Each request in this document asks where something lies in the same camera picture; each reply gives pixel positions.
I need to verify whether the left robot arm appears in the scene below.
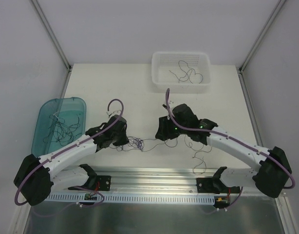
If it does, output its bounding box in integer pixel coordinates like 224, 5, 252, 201
14, 115, 129, 206

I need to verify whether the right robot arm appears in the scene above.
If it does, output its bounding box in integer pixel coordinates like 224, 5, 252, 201
155, 103, 292, 198

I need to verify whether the white perforated plastic basket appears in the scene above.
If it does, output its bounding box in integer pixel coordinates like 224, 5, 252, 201
151, 51, 211, 94

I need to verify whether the teal transparent plastic bin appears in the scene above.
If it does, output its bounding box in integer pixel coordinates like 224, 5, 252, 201
31, 97, 87, 157

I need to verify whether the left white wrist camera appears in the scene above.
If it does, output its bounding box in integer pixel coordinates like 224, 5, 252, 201
106, 110, 121, 118

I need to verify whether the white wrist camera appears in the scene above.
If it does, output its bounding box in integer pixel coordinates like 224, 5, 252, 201
106, 110, 121, 118
162, 100, 176, 112

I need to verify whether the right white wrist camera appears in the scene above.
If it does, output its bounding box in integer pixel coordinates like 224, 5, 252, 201
162, 100, 176, 112

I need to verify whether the aluminium mounting rail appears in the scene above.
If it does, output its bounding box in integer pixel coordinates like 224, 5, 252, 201
52, 166, 284, 197

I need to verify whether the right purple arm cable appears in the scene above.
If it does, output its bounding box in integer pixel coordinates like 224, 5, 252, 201
165, 88, 298, 190

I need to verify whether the white slotted cable duct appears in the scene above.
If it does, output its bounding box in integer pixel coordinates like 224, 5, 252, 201
45, 192, 215, 206

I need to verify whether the left aluminium frame post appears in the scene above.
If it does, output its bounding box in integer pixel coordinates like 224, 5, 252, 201
30, 0, 72, 71

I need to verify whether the aluminium frame post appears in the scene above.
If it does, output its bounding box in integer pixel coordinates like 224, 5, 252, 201
239, 0, 287, 75
30, 0, 72, 71

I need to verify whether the right aluminium frame post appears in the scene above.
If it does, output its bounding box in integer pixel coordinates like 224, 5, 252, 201
239, 0, 287, 75

